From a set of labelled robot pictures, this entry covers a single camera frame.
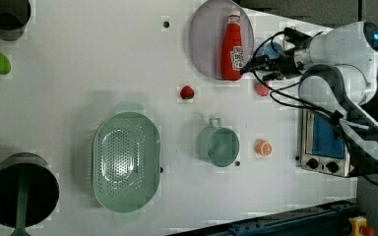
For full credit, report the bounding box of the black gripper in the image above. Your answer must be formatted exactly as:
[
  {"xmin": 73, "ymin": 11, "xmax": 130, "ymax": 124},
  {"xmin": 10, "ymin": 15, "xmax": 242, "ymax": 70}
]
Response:
[{"xmin": 240, "ymin": 28, "xmax": 311, "ymax": 81}]

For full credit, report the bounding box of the red ketchup bottle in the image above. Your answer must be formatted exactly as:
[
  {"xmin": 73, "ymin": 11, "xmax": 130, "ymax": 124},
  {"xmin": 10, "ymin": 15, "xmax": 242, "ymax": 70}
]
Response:
[{"xmin": 220, "ymin": 10, "xmax": 244, "ymax": 81}]

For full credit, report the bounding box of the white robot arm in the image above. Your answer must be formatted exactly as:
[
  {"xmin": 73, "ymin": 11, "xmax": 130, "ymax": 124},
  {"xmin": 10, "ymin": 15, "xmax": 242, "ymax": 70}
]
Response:
[{"xmin": 240, "ymin": 22, "xmax": 378, "ymax": 173}]

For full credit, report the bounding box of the grey round plate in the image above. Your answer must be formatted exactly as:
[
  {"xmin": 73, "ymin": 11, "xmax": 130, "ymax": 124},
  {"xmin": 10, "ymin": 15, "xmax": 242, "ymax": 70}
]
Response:
[{"xmin": 189, "ymin": 0, "xmax": 254, "ymax": 80}]

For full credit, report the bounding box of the large red strawberry toy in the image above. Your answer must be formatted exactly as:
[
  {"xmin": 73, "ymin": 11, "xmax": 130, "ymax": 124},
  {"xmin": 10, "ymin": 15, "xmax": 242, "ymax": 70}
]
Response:
[{"xmin": 254, "ymin": 82, "xmax": 270, "ymax": 97}]

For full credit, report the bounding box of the small red strawberry toy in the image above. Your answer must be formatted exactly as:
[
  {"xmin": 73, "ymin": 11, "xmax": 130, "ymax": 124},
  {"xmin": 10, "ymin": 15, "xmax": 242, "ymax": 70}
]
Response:
[{"xmin": 180, "ymin": 86, "xmax": 195, "ymax": 99}]

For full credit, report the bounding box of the orange half toy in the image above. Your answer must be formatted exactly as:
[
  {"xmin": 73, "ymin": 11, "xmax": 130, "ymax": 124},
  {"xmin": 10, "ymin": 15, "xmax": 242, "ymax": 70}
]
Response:
[{"xmin": 256, "ymin": 140, "xmax": 273, "ymax": 156}]

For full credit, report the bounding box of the green mug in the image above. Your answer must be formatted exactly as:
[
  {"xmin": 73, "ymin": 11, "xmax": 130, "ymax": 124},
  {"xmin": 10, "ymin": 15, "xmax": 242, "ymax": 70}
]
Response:
[{"xmin": 196, "ymin": 118, "xmax": 239, "ymax": 167}]

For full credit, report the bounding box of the black toaster oven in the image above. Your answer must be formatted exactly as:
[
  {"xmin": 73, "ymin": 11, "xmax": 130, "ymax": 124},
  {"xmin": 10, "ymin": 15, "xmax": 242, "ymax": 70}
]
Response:
[{"xmin": 299, "ymin": 110, "xmax": 353, "ymax": 178}]

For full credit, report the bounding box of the green perforated colander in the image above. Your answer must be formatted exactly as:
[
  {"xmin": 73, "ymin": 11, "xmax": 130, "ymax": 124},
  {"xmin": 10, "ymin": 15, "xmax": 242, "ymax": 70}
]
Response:
[{"xmin": 92, "ymin": 102, "xmax": 160, "ymax": 213}]

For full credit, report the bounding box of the black cylindrical cup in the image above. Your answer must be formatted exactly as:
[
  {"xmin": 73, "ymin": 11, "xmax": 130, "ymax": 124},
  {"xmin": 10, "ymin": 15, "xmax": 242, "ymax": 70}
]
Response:
[{"xmin": 0, "ymin": 152, "xmax": 60, "ymax": 228}]

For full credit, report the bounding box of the green spatula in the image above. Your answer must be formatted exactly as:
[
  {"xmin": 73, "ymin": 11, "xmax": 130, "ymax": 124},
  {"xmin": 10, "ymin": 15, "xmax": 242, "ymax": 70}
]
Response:
[{"xmin": 10, "ymin": 168, "xmax": 31, "ymax": 236}]

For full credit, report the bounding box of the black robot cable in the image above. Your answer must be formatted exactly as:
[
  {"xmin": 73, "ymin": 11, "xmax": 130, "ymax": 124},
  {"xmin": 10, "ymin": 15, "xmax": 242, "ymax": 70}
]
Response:
[{"xmin": 251, "ymin": 30, "xmax": 378, "ymax": 191}]

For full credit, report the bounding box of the blue metal frame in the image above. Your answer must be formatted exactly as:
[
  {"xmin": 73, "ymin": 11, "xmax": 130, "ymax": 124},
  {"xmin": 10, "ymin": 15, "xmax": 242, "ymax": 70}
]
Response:
[{"xmin": 168, "ymin": 201, "xmax": 359, "ymax": 236}]

